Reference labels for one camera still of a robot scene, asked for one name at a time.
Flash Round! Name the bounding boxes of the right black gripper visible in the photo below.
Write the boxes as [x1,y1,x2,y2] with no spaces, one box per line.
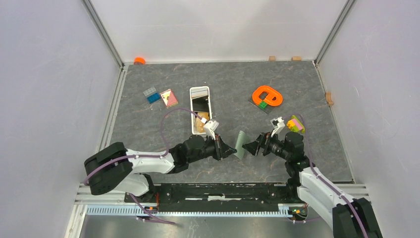
[242,129,290,161]

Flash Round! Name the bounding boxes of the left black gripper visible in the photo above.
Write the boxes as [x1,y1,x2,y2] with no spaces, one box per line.
[188,132,237,164]

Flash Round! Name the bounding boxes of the green card holder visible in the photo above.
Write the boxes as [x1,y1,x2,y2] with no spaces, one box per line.
[234,130,250,159]

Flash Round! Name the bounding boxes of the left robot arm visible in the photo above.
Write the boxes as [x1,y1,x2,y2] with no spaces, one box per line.
[83,134,237,202]

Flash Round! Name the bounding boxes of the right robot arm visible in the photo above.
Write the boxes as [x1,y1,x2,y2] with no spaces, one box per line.
[242,132,382,238]

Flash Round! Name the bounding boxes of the gold cards in tray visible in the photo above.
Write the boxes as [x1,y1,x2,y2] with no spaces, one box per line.
[194,112,210,133]

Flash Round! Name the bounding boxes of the green lego brick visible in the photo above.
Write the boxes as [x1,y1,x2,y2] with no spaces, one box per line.
[258,101,267,110]

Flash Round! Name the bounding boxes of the pink yellow green brick stack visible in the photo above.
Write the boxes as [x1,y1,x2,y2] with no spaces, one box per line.
[286,115,306,133]

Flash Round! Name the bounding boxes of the orange curved track piece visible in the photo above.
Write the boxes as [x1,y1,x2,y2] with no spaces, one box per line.
[251,85,283,107]

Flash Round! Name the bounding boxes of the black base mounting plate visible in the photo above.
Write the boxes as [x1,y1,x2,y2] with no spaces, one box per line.
[137,182,303,212]

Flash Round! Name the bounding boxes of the white rectangular tray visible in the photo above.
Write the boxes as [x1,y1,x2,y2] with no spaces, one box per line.
[189,86,212,135]

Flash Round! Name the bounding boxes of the pink wooden block puzzle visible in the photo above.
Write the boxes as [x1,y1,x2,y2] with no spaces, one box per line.
[159,89,178,108]

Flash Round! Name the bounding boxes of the curved wooden piece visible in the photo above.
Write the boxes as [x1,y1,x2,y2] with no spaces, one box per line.
[325,92,334,107]

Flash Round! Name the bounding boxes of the blue grey lego bricks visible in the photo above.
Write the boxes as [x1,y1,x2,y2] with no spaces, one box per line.
[143,87,161,104]

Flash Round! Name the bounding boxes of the wooden block right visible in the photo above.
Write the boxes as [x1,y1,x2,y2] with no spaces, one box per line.
[291,56,302,61]

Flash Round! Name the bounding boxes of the orange tape roll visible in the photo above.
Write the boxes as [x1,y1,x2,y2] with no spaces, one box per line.
[133,57,146,65]

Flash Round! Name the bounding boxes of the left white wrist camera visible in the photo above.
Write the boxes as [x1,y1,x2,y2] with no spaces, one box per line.
[201,118,219,140]

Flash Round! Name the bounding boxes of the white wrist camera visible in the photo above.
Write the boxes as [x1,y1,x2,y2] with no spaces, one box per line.
[270,117,285,137]
[201,118,219,140]

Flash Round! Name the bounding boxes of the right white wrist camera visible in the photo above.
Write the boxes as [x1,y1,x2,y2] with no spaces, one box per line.
[270,117,285,137]

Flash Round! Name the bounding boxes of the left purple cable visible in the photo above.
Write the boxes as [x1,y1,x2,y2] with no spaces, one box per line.
[83,108,204,186]

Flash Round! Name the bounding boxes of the purple cable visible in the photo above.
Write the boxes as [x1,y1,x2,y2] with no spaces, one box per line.
[83,108,204,186]
[297,114,370,238]

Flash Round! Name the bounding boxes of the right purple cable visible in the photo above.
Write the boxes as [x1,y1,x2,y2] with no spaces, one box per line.
[297,114,370,238]

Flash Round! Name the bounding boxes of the aluminium frame rail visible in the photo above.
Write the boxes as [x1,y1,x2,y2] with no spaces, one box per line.
[73,183,370,218]

